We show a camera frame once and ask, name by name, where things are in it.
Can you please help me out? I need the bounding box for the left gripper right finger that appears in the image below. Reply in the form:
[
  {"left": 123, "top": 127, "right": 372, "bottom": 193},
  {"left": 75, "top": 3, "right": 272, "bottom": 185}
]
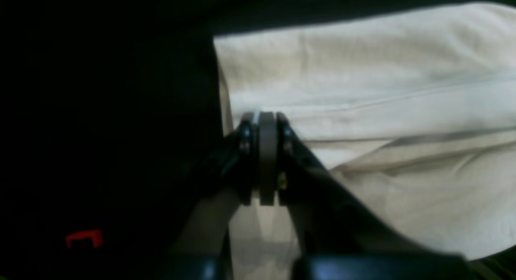
[{"left": 277, "top": 113, "right": 428, "bottom": 254}]

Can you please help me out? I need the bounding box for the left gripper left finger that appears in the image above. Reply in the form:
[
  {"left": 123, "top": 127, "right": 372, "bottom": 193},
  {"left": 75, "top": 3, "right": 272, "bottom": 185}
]
[{"left": 169, "top": 113, "right": 258, "bottom": 255}]

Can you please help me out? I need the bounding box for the white T-shirt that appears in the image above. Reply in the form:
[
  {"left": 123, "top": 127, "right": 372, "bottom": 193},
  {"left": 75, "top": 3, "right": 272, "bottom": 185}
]
[{"left": 214, "top": 3, "right": 516, "bottom": 260}]

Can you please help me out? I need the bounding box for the black table cloth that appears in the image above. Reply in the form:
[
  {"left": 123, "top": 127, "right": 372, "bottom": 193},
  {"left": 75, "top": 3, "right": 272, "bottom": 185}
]
[{"left": 1, "top": 0, "right": 515, "bottom": 280}]

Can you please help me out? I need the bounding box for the red clip on cloth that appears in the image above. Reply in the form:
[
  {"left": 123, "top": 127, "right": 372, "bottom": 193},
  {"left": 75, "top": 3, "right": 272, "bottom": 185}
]
[{"left": 66, "top": 229, "right": 104, "bottom": 249}]

